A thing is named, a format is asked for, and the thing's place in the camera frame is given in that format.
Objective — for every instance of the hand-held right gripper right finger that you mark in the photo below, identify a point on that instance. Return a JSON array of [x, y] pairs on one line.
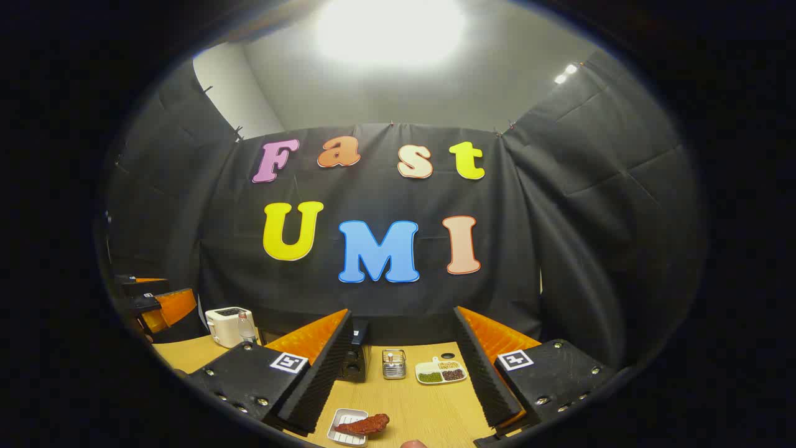
[[485, 379]]

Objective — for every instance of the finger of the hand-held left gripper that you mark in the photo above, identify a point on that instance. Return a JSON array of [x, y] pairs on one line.
[[168, 308], [146, 286]]

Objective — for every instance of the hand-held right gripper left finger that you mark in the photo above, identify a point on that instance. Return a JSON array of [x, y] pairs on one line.
[[323, 379]]

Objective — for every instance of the black electric oven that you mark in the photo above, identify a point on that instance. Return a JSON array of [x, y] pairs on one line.
[[354, 354]]

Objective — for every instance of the reddish-brown grilled meat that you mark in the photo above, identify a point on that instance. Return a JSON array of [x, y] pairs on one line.
[[367, 424]]

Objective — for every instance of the white divided dish of beans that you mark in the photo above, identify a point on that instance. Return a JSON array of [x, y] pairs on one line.
[[440, 373]]

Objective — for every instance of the white toaster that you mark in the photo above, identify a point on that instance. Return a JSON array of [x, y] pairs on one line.
[[224, 326]]

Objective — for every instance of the small white ribbed tray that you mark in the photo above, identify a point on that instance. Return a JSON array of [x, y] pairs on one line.
[[351, 440]]

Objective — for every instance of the clear bottle with red label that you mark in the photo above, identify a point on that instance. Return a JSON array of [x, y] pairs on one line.
[[247, 334]]

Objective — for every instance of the large ceiling light panel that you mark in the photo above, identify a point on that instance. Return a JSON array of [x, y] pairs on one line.
[[388, 28]]

